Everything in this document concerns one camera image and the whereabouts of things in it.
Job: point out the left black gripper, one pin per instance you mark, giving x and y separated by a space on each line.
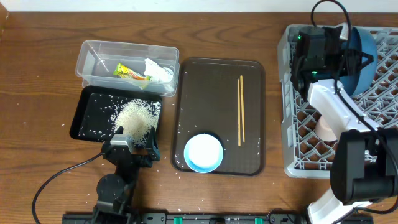
154 154

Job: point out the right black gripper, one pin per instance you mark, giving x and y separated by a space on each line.
349 66

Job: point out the dark blue plate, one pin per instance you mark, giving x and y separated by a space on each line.
363 41

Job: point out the pile of rice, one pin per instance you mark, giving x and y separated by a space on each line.
136 116

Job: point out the light blue bowl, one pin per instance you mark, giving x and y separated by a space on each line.
203 153

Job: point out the yellow green snack wrapper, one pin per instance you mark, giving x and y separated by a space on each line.
135 78

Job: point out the white napkin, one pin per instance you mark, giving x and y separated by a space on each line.
157 73

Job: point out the pink cup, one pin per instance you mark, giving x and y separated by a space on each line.
323 131

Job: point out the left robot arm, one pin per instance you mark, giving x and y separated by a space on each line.
115 191

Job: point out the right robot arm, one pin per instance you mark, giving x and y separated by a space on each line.
364 169

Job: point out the black plastic tray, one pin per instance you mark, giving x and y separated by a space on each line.
96 105

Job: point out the clear plastic bin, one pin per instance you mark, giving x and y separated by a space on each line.
97 61

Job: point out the dark brown serving tray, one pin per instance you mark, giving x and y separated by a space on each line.
207 103

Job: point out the right wooden chopstick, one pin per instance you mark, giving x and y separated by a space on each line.
242 106

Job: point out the wooden chopstick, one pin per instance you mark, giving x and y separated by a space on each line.
242 106
239 112

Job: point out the left wooden chopstick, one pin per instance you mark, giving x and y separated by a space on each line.
239 112

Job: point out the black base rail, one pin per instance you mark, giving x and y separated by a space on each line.
276 216

